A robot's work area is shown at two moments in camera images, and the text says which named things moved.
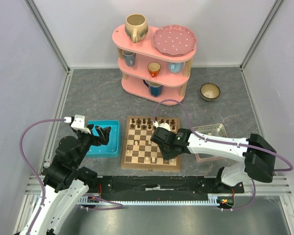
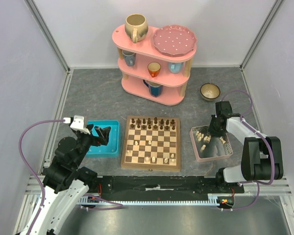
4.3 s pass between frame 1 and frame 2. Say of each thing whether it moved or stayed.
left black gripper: stayed
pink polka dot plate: stayed
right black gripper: moved
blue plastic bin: stayed
